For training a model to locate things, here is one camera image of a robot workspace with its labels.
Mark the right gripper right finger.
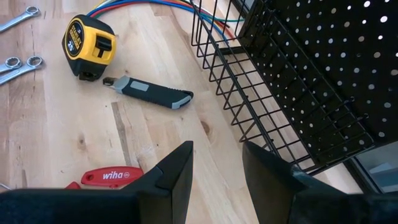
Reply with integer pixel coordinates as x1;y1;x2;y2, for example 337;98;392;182
242;141;398;224

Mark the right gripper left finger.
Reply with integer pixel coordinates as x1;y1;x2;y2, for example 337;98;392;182
0;140;195;224

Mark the black grey utility knife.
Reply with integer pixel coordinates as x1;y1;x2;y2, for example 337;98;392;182
102;74;195;110

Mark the yellow black tape measure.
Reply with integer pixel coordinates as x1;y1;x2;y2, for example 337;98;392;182
61;14;118;82

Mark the silver combination wrench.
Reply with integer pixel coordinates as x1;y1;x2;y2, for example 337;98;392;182
0;55;24;75
0;55;45;86
0;5;42;34

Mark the black metal pegboard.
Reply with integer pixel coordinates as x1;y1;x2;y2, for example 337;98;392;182
231;0;398;147

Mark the black aluminium frame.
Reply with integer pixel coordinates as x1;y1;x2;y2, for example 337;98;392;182
341;155;385;195

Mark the black wire basket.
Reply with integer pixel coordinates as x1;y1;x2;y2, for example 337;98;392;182
188;0;376;175

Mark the multicoloured cable bundle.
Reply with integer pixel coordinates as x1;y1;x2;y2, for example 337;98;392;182
86;0;246;41

